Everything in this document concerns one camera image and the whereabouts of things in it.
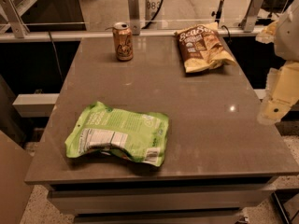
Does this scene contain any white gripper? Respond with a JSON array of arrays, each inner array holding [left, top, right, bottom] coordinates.
[[255, 21, 299, 124]]

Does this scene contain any orange soda can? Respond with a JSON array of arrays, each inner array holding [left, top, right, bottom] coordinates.
[[111, 21, 133, 62]]

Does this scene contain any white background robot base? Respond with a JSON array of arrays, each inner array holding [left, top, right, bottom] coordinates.
[[136, 0, 164, 25]]

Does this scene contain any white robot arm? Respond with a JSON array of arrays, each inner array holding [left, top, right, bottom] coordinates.
[[256, 0, 299, 125]]

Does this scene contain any brown yellow chip bag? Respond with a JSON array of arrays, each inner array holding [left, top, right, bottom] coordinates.
[[176, 22, 235, 73]]

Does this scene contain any green rice chip bag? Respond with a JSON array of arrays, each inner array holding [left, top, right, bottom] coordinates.
[[65, 102, 169, 167]]

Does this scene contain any grey drawer cabinet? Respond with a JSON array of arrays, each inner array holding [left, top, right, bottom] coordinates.
[[48, 181, 275, 224]]

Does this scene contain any right metal bracket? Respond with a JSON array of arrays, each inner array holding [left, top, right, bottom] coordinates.
[[240, 0, 263, 33]]

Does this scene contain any metal bracket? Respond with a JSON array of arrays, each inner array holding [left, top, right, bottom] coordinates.
[[240, 0, 263, 33], [0, 0, 28, 38], [127, 0, 141, 35]]

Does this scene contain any middle metal bracket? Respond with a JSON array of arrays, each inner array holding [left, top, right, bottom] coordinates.
[[127, 0, 141, 35]]

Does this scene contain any black cable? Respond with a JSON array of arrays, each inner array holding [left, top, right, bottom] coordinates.
[[47, 31, 65, 84]]

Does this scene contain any left metal bracket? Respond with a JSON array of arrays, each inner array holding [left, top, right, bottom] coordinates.
[[0, 0, 28, 38]]

